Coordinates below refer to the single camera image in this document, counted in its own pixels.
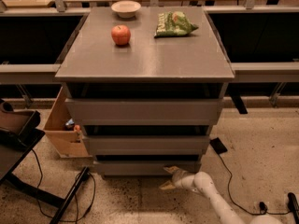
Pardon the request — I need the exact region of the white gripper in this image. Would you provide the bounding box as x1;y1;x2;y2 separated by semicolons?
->
159;166;196;190

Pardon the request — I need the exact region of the grey bottom drawer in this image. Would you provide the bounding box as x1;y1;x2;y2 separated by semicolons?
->
93;154;201;176

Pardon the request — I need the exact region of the grey drawer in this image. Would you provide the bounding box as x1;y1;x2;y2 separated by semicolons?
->
93;154;201;176
65;99;223;125
83;135;209;155

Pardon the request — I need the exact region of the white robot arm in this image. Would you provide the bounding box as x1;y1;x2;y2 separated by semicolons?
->
160;166;246;224

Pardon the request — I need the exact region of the grey middle drawer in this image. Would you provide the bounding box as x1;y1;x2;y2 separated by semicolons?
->
83;135;209;155

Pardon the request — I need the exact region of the grey drawer cabinet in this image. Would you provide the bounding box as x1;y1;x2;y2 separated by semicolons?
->
54;6;235;179

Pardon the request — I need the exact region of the grey top drawer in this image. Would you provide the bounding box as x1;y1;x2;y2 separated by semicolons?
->
65;99;223;125

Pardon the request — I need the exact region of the black power adapter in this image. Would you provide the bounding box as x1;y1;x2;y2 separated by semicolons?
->
210;138;228;154

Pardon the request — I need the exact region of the cardboard box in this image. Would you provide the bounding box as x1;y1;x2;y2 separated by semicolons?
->
44;89;89;158

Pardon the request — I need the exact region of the black power strip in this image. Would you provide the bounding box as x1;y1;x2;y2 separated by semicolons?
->
288;192;299;224

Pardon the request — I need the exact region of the red apple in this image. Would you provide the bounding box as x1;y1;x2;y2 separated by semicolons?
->
111;25;131;46

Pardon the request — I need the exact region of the green chip bag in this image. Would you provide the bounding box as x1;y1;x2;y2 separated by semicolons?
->
154;11;199;37

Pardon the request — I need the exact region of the black chair with bag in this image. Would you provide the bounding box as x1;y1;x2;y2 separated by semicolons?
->
0;100;90;224

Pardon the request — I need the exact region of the white bowl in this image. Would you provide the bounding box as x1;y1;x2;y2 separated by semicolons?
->
111;1;141;19

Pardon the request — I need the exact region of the black floor cable left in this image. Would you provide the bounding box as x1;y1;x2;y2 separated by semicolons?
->
31;148;97;224

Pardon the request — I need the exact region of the black floor cable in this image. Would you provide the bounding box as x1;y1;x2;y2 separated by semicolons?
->
31;148;97;224
218;152;292;217

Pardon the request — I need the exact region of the black floor cable right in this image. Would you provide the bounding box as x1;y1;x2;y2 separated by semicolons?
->
218;152;292;217

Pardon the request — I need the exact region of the grey metal railing frame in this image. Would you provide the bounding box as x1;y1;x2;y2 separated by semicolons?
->
0;2;299;84

